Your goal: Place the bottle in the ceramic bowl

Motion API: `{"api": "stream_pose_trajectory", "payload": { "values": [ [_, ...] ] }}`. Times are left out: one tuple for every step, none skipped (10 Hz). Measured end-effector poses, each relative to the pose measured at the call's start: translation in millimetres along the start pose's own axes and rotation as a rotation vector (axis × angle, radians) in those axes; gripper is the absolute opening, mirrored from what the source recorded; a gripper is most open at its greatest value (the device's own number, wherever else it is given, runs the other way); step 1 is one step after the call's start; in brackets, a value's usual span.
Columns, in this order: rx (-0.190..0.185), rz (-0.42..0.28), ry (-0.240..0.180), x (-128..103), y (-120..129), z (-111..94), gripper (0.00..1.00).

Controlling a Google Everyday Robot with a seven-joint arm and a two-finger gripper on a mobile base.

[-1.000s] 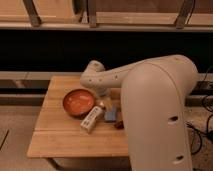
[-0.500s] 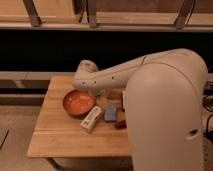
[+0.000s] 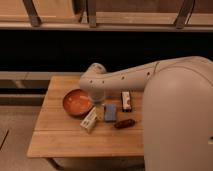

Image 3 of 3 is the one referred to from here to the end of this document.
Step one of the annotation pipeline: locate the white bottle with label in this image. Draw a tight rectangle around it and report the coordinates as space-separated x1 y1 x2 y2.
80 107 97 133

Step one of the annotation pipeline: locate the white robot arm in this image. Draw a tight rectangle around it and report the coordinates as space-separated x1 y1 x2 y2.
79 56 213 171

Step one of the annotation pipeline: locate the wooden table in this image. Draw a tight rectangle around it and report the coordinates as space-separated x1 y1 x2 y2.
27 76 143 158

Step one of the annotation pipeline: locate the metal railing frame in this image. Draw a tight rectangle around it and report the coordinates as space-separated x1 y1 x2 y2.
0 0 213 32

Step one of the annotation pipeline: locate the blue sponge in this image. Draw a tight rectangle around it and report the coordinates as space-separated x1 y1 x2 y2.
104 104 117 122

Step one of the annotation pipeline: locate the orange ceramic bowl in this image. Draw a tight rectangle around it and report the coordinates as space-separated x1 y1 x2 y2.
63 89 93 117

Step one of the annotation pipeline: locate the brown sausage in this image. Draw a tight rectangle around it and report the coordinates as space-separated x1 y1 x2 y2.
114 119 135 129

